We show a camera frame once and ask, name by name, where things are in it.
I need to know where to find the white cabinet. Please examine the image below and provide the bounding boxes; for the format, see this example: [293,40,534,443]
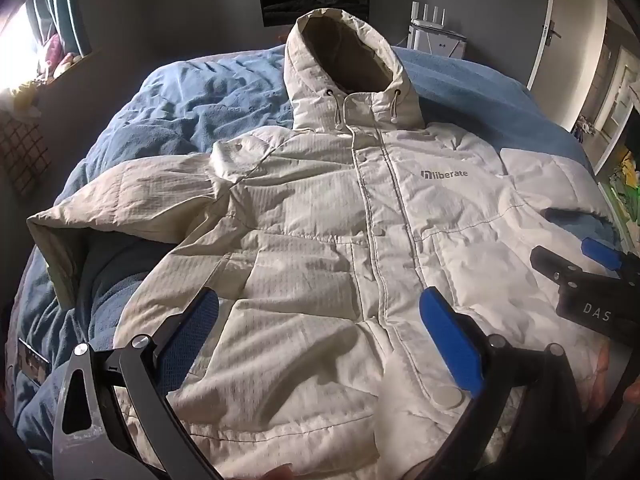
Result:
[406,19,468,59]

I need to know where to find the pink plush toy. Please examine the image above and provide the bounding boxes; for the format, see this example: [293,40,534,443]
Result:
[42,34,65,77]

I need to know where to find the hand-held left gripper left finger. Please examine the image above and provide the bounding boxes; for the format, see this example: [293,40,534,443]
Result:
[52,287,223,480]

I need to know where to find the person's right hand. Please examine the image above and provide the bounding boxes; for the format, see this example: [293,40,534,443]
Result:
[594,342,640,411]

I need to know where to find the white door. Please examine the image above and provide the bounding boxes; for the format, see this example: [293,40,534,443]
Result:
[525,0,611,136]

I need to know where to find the blue fleece blanket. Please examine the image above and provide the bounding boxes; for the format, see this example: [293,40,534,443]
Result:
[5,42,621,461]

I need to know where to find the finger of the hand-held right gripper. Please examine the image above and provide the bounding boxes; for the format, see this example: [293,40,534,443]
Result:
[581,237,640,283]
[530,245,577,287]

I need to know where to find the cream hooded puffer jacket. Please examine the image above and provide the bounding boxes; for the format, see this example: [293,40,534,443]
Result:
[27,8,626,480]

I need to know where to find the green and yellow clutter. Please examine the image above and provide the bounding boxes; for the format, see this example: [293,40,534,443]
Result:
[599,144,640,203]

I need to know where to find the yellow plush toy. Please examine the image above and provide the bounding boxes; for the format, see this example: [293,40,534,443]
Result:
[9,79,42,117]

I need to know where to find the teal curtain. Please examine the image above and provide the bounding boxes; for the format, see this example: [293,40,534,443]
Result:
[30,0,94,57]

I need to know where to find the black grid pattern cushion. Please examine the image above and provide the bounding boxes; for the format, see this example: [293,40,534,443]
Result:
[0,109,54,197]

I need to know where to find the white router with antennas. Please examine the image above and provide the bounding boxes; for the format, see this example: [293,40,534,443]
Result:
[410,1,449,24]

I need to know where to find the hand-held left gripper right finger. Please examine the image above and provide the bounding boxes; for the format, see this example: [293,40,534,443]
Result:
[419,286,588,480]

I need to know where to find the dark flat booklet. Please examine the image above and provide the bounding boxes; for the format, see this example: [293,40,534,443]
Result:
[17,338,51,387]

